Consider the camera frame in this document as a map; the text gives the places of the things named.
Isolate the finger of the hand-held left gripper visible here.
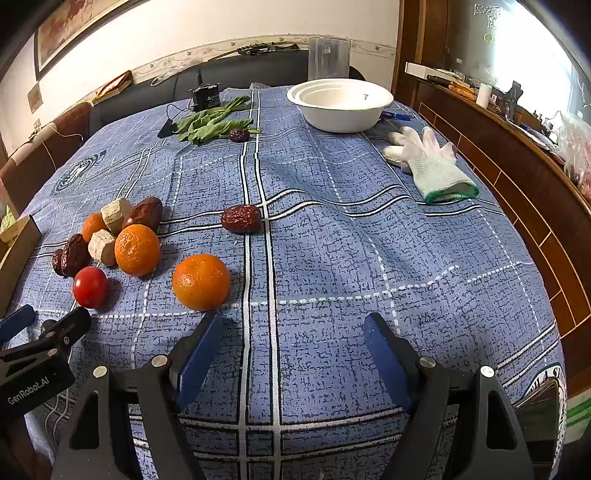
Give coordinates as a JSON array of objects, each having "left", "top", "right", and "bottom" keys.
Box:
[
  {"left": 0, "top": 304, "right": 36, "bottom": 344},
  {"left": 39, "top": 306, "right": 92, "bottom": 360}
]

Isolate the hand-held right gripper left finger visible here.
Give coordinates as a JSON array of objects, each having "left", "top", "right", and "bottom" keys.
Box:
[{"left": 50, "top": 313, "right": 225, "bottom": 480}]

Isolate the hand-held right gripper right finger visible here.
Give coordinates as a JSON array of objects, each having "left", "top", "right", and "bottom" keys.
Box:
[{"left": 362, "top": 313, "right": 536, "bottom": 480}]

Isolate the red tomato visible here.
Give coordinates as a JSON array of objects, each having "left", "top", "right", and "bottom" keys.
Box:
[{"left": 72, "top": 266, "right": 110, "bottom": 309}]

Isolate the cardboard box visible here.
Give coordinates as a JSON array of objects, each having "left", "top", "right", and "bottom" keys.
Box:
[{"left": 0, "top": 215, "right": 42, "bottom": 319}]

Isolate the large orange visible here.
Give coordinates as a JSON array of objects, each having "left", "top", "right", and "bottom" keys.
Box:
[{"left": 172, "top": 253, "right": 230, "bottom": 311}]

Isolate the pale yam piece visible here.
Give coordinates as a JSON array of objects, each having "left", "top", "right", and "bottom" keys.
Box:
[
  {"left": 100, "top": 198, "right": 134, "bottom": 234},
  {"left": 88, "top": 229, "right": 118, "bottom": 267}
]

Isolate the medium orange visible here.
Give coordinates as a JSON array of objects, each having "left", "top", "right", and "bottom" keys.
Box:
[{"left": 115, "top": 224, "right": 161, "bottom": 277}]

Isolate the large smooth red date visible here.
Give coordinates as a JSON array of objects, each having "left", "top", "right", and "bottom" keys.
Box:
[{"left": 121, "top": 196, "right": 164, "bottom": 234}]

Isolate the small orange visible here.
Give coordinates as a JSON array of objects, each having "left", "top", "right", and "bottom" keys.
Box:
[{"left": 82, "top": 213, "right": 109, "bottom": 244}]

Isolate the blue plaid tablecloth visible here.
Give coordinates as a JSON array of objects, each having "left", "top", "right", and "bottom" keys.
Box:
[{"left": 21, "top": 85, "right": 568, "bottom": 480}]

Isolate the brown armchair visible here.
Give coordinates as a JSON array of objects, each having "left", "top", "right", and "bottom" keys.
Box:
[{"left": 0, "top": 102, "right": 95, "bottom": 217}]

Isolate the white glove with green cuff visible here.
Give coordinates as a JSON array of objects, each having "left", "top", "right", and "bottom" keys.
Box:
[{"left": 399, "top": 127, "right": 480, "bottom": 205}]

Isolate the wooden sideboard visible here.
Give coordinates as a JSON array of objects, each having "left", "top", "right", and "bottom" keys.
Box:
[{"left": 406, "top": 60, "right": 591, "bottom": 398}]

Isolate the green leafy vegetable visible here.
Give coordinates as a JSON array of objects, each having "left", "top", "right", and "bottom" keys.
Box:
[
  {"left": 185, "top": 119, "right": 262, "bottom": 147},
  {"left": 172, "top": 95, "right": 252, "bottom": 141}
]

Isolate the dark grey sofa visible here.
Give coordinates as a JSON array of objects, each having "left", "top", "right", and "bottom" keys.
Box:
[{"left": 90, "top": 48, "right": 310, "bottom": 134}]

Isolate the red and gold box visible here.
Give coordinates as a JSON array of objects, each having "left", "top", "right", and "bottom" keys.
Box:
[{"left": 92, "top": 71, "right": 134, "bottom": 104}]

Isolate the white paper bowl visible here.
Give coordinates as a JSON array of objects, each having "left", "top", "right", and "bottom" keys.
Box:
[
  {"left": 295, "top": 80, "right": 386, "bottom": 110},
  {"left": 286, "top": 78, "right": 394, "bottom": 134}
]

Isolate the black electronic device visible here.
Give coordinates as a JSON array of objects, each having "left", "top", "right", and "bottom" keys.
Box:
[{"left": 190, "top": 69, "right": 221, "bottom": 112}]

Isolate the clear plastic bag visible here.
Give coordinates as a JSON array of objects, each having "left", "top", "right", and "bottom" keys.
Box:
[{"left": 551, "top": 111, "right": 591, "bottom": 195}]

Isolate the white flat box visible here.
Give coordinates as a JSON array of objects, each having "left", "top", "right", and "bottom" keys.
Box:
[{"left": 405, "top": 61, "right": 451, "bottom": 78}]

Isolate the clear plastic container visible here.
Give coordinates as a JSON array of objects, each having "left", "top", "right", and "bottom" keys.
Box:
[{"left": 308, "top": 38, "right": 350, "bottom": 80}]

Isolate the thin white cord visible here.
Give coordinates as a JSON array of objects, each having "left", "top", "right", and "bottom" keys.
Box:
[{"left": 44, "top": 124, "right": 86, "bottom": 160}]

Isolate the framed wall painting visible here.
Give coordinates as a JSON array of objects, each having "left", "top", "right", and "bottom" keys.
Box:
[{"left": 34, "top": 0, "right": 148, "bottom": 75}]

